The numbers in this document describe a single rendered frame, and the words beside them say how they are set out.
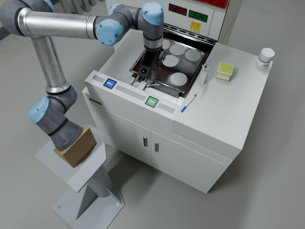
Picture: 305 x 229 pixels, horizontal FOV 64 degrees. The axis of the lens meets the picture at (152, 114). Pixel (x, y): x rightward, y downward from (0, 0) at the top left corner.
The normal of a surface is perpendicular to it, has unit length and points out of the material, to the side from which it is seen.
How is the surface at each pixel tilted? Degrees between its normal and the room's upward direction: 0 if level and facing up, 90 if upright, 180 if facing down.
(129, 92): 0
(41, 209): 0
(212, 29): 90
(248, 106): 0
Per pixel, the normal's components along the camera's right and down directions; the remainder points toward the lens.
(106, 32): -0.25, 0.62
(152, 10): 0.00, -0.51
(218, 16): -0.46, 0.76
